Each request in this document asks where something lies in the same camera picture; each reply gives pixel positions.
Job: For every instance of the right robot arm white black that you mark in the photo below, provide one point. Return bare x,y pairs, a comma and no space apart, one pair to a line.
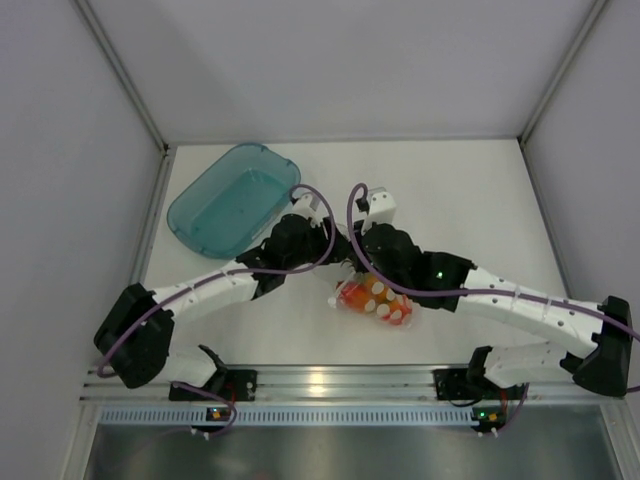
587,342

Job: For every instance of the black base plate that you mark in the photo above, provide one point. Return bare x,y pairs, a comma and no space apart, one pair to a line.
458,385
231,385

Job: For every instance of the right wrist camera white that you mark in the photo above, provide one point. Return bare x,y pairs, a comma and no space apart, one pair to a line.
378,206

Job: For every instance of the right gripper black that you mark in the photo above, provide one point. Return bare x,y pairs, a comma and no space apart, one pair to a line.
357,228

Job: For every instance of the right aluminium frame post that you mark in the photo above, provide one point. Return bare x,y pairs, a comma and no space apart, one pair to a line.
570,53

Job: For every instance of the aluminium frame post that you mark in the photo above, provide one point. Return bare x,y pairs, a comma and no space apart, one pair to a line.
113,59
570,53

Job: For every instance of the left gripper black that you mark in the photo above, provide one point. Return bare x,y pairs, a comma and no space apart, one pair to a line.
340,250

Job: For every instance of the white slotted cable duct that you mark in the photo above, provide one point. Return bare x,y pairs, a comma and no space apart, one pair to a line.
204,416

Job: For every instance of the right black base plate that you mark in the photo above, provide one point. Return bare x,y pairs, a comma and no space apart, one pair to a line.
458,385

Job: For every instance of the fake pineapple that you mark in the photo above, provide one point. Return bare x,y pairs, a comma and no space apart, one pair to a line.
365,294

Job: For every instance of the clear zip top bag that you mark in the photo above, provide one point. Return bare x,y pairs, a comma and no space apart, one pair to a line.
332,274

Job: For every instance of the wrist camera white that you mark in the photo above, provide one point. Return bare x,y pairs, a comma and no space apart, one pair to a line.
378,206
307,206

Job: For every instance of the aluminium mounting rail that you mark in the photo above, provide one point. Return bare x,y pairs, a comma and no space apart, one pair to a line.
291,383

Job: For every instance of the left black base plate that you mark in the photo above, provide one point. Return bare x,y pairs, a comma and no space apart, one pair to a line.
231,385

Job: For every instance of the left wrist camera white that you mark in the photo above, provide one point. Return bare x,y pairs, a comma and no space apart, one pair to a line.
307,206

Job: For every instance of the left aluminium frame post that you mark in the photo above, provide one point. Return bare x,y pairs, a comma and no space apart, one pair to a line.
113,59

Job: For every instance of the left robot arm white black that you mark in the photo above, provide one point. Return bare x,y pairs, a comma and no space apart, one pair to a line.
136,338

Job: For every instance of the teal plastic bin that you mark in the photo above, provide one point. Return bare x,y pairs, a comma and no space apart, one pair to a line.
230,204

